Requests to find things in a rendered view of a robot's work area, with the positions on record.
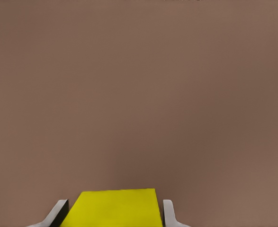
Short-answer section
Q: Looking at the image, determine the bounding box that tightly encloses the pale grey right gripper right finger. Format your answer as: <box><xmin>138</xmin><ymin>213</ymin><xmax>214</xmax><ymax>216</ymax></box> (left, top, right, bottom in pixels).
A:
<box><xmin>162</xmin><ymin>199</ymin><xmax>191</xmax><ymax>227</ymax></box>

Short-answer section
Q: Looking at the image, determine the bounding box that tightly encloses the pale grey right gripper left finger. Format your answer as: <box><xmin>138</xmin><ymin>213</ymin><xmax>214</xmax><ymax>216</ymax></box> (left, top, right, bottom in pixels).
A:
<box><xmin>26</xmin><ymin>199</ymin><xmax>70</xmax><ymax>227</ymax></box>

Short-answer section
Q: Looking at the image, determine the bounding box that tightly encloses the yellow square block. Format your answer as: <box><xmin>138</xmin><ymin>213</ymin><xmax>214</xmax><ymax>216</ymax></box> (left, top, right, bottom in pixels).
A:
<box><xmin>59</xmin><ymin>188</ymin><xmax>163</xmax><ymax>227</ymax></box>

